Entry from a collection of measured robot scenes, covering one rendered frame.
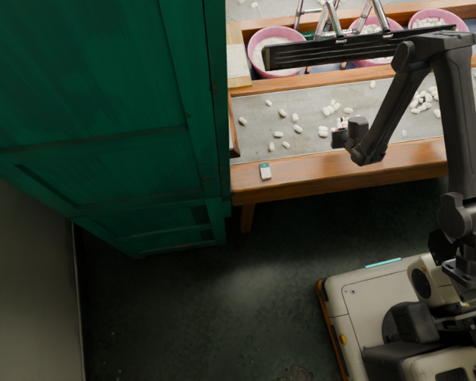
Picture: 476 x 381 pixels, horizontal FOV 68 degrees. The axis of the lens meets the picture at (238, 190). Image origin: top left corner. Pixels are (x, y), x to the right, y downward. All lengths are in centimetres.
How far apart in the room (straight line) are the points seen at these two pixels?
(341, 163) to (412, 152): 28
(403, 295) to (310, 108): 96
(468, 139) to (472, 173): 7
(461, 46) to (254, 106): 83
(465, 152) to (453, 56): 19
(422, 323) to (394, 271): 54
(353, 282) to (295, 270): 37
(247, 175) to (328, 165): 31
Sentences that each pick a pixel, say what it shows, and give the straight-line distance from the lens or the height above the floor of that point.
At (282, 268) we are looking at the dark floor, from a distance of 200.
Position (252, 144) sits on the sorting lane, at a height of 74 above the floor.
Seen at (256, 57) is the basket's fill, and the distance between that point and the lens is 164.
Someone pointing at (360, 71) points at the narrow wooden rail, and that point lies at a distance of 163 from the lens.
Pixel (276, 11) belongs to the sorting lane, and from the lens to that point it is 182.
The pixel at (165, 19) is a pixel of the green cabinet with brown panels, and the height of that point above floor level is 159.
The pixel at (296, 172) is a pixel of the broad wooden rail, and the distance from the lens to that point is 132.
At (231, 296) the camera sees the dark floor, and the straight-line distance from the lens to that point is 197.
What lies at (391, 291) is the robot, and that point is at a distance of 184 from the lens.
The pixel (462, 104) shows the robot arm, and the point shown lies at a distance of 85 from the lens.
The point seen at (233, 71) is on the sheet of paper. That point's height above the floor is 78.
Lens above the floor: 196
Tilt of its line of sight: 70 degrees down
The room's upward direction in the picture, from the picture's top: 2 degrees clockwise
